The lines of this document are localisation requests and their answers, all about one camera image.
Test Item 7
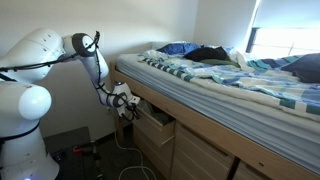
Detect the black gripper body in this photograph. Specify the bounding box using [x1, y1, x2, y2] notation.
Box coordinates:
[119, 103, 135, 119]

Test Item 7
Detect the light wooden drawer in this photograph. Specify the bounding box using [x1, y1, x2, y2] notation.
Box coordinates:
[172, 122, 235, 169]
[132, 124, 175, 166]
[132, 139, 173, 180]
[132, 99, 177, 148]

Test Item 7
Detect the grey clothing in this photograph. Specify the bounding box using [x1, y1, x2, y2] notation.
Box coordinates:
[139, 100, 175, 127]

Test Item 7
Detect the black floor mat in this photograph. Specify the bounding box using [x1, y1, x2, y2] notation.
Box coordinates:
[43, 125, 103, 180]

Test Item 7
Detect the blue blanket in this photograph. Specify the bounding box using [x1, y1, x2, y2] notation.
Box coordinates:
[156, 42, 202, 56]

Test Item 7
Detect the black garment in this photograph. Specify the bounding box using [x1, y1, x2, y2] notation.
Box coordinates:
[183, 46, 231, 63]

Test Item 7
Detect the olive green garment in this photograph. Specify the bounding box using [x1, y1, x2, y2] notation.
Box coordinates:
[199, 58, 242, 68]

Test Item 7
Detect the grey-blue mattress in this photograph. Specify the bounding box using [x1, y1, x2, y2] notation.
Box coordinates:
[116, 53, 320, 174]

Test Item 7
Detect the blue teal striped duvet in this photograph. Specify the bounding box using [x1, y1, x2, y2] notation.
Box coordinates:
[138, 46, 320, 121]

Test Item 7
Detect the bright window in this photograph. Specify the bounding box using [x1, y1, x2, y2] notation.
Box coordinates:
[245, 0, 320, 60]

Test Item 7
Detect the dark navy pillow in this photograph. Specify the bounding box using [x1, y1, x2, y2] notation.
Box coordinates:
[281, 52, 320, 84]

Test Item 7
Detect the white cable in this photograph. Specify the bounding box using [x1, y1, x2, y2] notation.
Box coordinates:
[114, 129, 158, 180]

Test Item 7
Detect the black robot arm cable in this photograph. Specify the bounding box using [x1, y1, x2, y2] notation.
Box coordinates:
[0, 30, 141, 122]

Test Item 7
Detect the red-handled tool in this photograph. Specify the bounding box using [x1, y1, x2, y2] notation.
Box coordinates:
[72, 143, 98, 156]

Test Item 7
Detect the light wooden bed frame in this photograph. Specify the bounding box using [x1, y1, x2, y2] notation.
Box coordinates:
[109, 61, 320, 180]

